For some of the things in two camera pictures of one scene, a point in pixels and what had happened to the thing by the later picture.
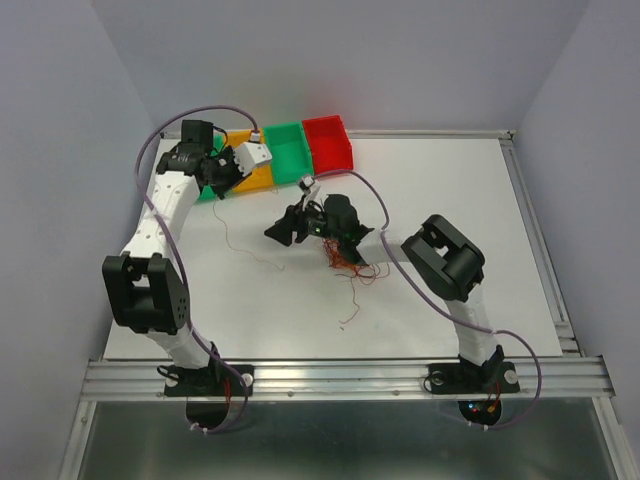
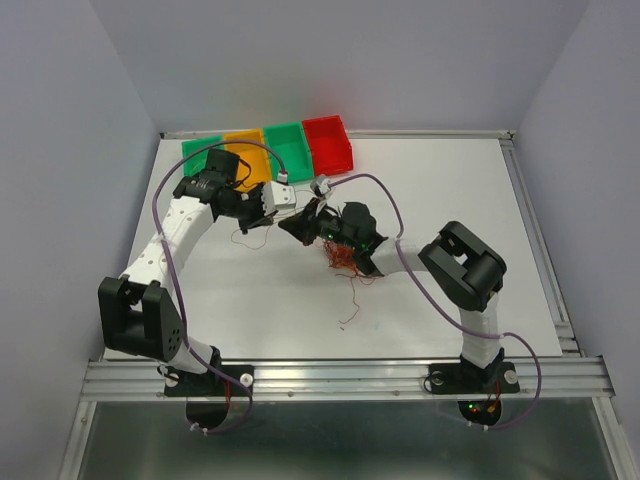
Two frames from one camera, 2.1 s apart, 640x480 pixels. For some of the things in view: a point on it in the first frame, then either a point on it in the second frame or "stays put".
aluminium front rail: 353,378 stays put
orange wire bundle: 366,273 stays put
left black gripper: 222,190 to 260,219
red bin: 330,145 stays put
